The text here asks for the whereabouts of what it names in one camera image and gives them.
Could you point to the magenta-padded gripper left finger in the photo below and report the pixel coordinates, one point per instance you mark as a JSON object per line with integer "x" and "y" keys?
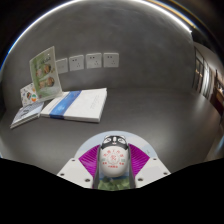
{"x": 75, "y": 171}

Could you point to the green menu sign stand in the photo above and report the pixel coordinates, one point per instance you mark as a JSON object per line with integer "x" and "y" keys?
{"x": 45, "y": 73}

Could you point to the grey striped cover book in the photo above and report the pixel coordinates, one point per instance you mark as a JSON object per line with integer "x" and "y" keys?
{"x": 26, "y": 114}

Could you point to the round light blue mouse pad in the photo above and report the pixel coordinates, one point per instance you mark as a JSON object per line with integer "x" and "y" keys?
{"x": 89, "y": 142}

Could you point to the white panda-print computer mouse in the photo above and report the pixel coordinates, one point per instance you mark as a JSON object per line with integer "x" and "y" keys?
{"x": 114, "y": 160}

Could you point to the white colourful sticker card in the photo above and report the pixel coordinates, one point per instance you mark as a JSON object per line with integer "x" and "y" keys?
{"x": 28, "y": 95}

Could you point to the white book with blue band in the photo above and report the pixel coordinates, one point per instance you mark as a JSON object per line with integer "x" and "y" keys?
{"x": 78, "y": 105}

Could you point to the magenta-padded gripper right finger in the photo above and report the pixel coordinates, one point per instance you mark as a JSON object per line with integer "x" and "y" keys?
{"x": 151, "y": 170}

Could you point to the dark framed glass door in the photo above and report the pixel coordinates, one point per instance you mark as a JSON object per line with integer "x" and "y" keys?
{"x": 201, "y": 73}

